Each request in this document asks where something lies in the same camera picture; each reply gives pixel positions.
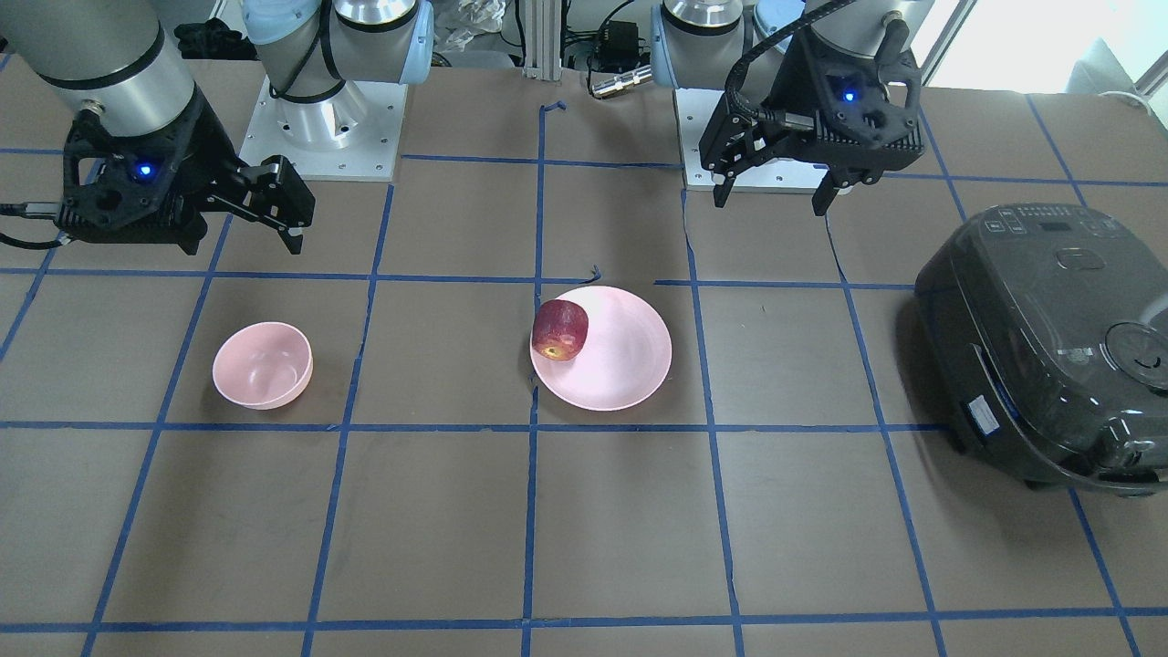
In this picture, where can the red apple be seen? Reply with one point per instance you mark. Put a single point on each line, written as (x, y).
(560, 330)

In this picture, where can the pink plate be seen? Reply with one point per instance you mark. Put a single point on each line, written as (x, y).
(627, 355)

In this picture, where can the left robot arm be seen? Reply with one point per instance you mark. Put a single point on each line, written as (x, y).
(694, 44)

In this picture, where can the aluminium frame post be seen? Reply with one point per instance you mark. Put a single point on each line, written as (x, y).
(542, 34)

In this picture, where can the dark rice cooker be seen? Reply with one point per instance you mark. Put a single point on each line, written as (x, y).
(1047, 321)

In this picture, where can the black power adapter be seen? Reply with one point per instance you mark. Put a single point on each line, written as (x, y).
(617, 47)

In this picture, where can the pink bowl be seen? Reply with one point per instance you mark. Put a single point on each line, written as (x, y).
(263, 366)

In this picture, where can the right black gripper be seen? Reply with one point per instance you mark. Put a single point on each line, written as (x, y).
(208, 137)

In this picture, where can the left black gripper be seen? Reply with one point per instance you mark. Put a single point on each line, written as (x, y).
(792, 80)

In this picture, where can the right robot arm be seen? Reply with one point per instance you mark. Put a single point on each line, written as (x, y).
(116, 58)

